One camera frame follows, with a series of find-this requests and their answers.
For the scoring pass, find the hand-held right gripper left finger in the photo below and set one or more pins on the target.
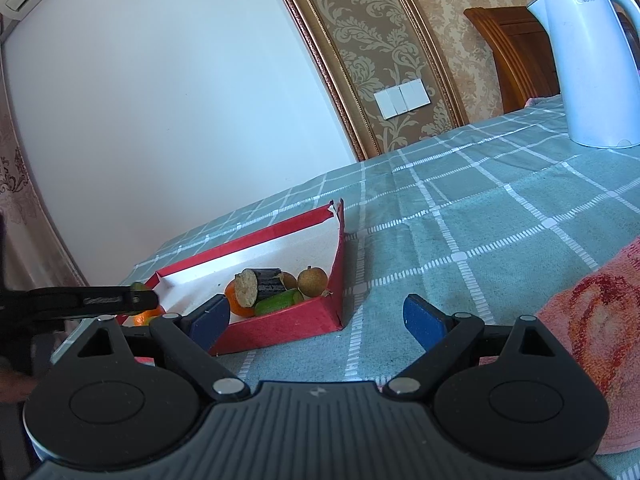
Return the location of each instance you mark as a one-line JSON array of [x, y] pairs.
[[210, 320]]

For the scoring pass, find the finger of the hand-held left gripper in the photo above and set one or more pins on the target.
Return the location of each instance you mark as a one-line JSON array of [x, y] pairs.
[[100, 301]]

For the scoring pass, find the large orange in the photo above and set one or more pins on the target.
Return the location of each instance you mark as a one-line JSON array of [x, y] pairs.
[[150, 317]]

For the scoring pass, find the green tomato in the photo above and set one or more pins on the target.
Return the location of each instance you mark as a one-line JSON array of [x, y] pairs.
[[139, 287]]

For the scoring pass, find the brown wooden headboard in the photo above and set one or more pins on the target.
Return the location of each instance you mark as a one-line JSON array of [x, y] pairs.
[[520, 60]]

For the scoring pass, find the small bright green fruit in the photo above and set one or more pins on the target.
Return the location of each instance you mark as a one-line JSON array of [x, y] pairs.
[[277, 302]]

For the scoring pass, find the white electric kettle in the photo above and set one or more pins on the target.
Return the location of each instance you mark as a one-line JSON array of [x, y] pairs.
[[590, 70]]

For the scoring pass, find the pink towel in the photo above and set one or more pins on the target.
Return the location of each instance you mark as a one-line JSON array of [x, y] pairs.
[[600, 320]]

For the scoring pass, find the red shallow cardboard box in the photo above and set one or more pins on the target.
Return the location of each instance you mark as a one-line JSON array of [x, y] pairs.
[[290, 331]]

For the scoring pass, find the small orange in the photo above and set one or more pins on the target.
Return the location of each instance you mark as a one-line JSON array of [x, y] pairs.
[[235, 307]]

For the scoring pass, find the white wall switch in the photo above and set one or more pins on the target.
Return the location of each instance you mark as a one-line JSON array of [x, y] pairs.
[[402, 99]]

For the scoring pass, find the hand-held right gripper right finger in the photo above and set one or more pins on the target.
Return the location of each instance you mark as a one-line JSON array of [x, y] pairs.
[[425, 320]]

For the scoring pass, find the gold framed wallpaper panel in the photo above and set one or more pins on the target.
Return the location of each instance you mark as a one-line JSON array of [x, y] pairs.
[[380, 35]]

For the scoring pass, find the yellowish longan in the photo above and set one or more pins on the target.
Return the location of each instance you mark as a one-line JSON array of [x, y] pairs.
[[312, 281], [290, 281]]

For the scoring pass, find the green checked bed sheet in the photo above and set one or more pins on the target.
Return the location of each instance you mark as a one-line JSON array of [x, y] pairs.
[[475, 220]]

